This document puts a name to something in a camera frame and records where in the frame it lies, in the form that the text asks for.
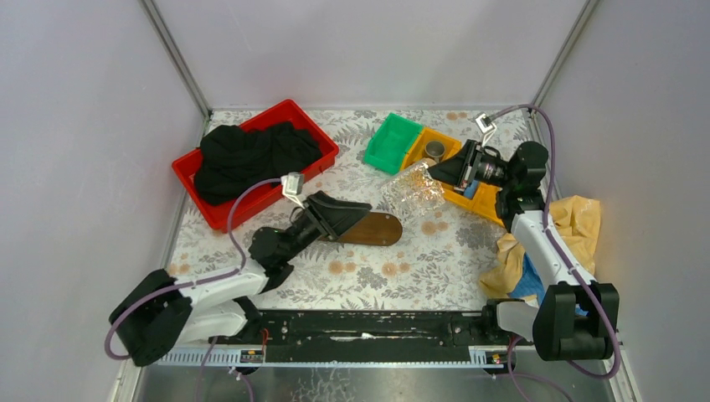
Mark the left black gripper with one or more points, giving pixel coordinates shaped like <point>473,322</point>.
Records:
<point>321,219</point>

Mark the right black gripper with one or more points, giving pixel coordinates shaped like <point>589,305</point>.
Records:
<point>456,169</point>

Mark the grey metal cup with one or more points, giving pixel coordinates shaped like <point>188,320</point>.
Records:
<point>434,150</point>

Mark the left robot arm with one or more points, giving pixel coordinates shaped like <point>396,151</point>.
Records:
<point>161,311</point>

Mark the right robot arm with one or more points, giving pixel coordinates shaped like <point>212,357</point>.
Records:
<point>576,319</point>

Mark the yellow bin with toothpaste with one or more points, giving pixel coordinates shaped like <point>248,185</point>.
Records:
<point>460,197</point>

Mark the blue toothpaste tube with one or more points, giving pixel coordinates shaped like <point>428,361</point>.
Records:
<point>470,190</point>

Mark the oval wooden tray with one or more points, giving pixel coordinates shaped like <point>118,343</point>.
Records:
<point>376,229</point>

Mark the yellow bin with toothbrushes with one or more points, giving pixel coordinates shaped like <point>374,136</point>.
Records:
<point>484,202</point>

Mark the yellow bin with cups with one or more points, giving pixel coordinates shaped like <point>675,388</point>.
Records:
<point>416,152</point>

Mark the green plastic bin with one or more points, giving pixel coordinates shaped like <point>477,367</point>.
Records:
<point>391,142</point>

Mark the black cloth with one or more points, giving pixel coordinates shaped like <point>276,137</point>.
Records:
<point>235,159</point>

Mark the yellow cloth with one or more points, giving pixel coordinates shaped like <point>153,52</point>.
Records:
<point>577,220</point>

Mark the blue cloth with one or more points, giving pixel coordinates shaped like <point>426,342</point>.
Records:
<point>529,287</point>

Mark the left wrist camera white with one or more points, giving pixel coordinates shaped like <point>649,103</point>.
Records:
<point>292,184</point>

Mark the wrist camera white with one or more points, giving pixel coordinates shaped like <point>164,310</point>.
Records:
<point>292,184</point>
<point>486,126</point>

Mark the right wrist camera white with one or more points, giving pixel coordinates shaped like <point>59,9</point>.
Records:
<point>486,126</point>

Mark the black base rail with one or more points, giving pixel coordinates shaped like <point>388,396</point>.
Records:
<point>358,339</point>

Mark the right aluminium frame post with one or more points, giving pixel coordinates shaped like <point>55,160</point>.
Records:
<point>578,27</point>

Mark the aluminium frame post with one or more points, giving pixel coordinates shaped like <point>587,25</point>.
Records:
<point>578,27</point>
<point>174,53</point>

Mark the left aluminium frame post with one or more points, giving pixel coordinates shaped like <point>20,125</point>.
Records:
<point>174,53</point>

